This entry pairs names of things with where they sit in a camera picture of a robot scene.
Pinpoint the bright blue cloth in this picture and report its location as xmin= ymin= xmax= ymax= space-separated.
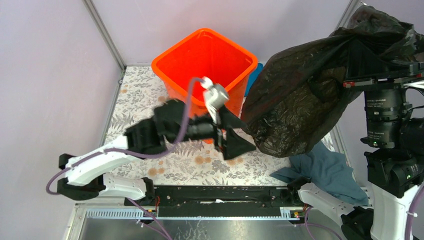
xmin=244 ymin=62 xmax=264 ymax=97

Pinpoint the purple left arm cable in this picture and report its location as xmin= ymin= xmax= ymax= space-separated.
xmin=45 ymin=77 xmax=206 ymax=240

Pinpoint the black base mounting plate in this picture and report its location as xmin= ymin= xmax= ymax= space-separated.
xmin=135 ymin=185 xmax=304 ymax=218

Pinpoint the black plastic trash bag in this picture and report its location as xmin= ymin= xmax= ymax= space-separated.
xmin=241 ymin=6 xmax=424 ymax=158

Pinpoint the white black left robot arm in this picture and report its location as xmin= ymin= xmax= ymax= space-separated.
xmin=54 ymin=99 xmax=256 ymax=206

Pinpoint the floral patterned table mat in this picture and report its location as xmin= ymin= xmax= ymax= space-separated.
xmin=93 ymin=65 xmax=342 ymax=187

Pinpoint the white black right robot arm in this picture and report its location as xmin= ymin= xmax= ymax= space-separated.
xmin=286 ymin=40 xmax=424 ymax=240

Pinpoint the grey-blue cloth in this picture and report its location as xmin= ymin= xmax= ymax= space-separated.
xmin=270 ymin=141 xmax=369 ymax=206

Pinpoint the aluminium front rail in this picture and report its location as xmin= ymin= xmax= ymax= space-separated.
xmin=76 ymin=185 xmax=304 ymax=221

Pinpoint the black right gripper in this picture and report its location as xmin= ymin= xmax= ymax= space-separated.
xmin=340 ymin=33 xmax=424 ymax=146

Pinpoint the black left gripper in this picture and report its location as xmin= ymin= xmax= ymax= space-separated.
xmin=168 ymin=104 xmax=259 ymax=160

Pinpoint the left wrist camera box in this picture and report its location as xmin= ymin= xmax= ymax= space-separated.
xmin=200 ymin=76 xmax=230 ymax=125

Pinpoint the orange plastic trash bin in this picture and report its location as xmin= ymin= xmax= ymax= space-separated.
xmin=151 ymin=28 xmax=258 ymax=116

